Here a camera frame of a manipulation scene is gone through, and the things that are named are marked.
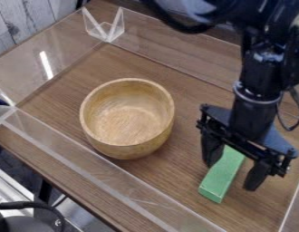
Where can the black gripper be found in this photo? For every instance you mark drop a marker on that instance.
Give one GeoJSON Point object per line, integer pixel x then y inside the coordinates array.
{"type": "Point", "coordinates": [246, 128]}

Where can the green rectangular block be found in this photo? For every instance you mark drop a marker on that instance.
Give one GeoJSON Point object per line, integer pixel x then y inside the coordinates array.
{"type": "Point", "coordinates": [221, 176]}

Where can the light brown wooden bowl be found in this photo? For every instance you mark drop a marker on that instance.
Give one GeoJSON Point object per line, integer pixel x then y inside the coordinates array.
{"type": "Point", "coordinates": [127, 117]}

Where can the black table leg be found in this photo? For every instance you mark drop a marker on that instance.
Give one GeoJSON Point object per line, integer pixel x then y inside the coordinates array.
{"type": "Point", "coordinates": [46, 191]}

